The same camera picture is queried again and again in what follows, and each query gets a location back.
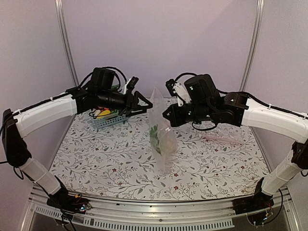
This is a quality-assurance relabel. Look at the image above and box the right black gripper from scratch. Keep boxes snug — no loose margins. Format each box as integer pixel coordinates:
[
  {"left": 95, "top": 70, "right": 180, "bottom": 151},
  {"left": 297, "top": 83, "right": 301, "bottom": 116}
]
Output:
[{"left": 163, "top": 102, "right": 214, "bottom": 127}]

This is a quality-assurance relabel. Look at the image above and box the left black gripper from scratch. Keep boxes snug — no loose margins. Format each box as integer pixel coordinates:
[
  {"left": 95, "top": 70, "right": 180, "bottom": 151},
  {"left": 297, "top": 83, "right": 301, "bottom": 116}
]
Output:
[{"left": 98, "top": 89, "right": 154, "bottom": 117}]

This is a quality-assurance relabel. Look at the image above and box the clear zip bag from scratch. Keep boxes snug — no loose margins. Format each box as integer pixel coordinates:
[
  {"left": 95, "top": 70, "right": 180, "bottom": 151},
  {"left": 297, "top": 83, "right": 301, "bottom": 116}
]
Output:
[
  {"left": 200, "top": 124, "right": 244, "bottom": 144},
  {"left": 149, "top": 88, "right": 178, "bottom": 175}
]

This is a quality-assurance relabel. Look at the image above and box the white daikon radish toy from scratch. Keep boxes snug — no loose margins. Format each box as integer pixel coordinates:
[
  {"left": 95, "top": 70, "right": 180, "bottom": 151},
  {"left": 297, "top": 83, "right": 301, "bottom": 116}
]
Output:
[{"left": 149, "top": 122, "right": 177, "bottom": 157}]

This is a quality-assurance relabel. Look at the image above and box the white garlic toy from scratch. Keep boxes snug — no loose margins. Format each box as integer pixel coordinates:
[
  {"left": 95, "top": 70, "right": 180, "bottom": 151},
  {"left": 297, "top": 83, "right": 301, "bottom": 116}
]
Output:
[{"left": 93, "top": 110, "right": 101, "bottom": 117}]

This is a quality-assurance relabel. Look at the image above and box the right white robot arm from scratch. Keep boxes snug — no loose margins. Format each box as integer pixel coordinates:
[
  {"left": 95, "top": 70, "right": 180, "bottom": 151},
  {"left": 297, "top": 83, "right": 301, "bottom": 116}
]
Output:
[{"left": 163, "top": 73, "right": 308, "bottom": 210}]

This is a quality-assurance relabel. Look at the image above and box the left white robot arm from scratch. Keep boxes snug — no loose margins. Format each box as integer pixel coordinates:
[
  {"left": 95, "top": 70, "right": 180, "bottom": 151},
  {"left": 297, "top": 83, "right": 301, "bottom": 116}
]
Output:
[{"left": 0, "top": 66, "right": 153, "bottom": 209}]

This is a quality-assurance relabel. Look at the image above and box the yellow pepper toy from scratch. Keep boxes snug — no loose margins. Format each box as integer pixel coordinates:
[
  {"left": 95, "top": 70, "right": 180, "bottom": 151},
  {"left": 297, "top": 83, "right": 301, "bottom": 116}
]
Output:
[{"left": 96, "top": 110, "right": 111, "bottom": 119}]

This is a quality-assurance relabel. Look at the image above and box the light blue plastic basket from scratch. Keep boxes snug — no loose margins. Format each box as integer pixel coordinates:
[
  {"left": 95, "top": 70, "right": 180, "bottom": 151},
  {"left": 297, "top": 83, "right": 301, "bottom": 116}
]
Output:
[{"left": 92, "top": 114, "right": 128, "bottom": 129}]

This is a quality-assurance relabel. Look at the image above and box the floral patterned table mat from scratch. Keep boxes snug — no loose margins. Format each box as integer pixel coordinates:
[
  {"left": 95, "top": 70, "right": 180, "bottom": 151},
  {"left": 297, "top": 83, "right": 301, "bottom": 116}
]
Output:
[{"left": 50, "top": 113, "right": 269, "bottom": 201}]

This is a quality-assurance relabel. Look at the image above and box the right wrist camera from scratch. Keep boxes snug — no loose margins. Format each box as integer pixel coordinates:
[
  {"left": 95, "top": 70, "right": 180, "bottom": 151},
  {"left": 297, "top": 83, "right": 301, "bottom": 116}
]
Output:
[{"left": 166, "top": 79, "right": 192, "bottom": 107}]

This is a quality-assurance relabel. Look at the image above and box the front aluminium rail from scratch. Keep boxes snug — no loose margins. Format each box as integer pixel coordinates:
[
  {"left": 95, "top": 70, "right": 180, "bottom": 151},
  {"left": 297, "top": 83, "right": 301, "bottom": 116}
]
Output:
[{"left": 22, "top": 188, "right": 300, "bottom": 231}]

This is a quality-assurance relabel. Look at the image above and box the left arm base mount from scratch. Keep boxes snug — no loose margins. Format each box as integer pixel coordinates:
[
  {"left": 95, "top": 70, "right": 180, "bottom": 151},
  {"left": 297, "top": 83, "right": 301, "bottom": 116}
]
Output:
[{"left": 47, "top": 177, "right": 91, "bottom": 214}]

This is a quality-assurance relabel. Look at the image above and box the left aluminium frame post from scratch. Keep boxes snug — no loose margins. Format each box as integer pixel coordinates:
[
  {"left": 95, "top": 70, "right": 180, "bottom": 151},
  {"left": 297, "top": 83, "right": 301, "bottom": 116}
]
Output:
[{"left": 54, "top": 0, "right": 79, "bottom": 86}]

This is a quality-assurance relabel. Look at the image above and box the aluminium frame post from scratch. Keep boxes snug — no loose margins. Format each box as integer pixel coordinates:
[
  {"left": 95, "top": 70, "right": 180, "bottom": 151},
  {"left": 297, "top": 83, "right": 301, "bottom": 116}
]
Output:
[
  {"left": 54, "top": 0, "right": 79, "bottom": 86},
  {"left": 239, "top": 0, "right": 265, "bottom": 91}
]

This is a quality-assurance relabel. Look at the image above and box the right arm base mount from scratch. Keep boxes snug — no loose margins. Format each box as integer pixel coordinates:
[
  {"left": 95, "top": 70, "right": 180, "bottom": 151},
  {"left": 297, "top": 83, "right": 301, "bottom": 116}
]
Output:
[{"left": 232, "top": 178, "right": 274, "bottom": 226}]

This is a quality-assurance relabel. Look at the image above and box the right aluminium frame post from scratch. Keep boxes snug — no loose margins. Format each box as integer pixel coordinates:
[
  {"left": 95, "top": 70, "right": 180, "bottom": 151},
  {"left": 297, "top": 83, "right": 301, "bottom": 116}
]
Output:
[{"left": 239, "top": 0, "right": 265, "bottom": 91}]

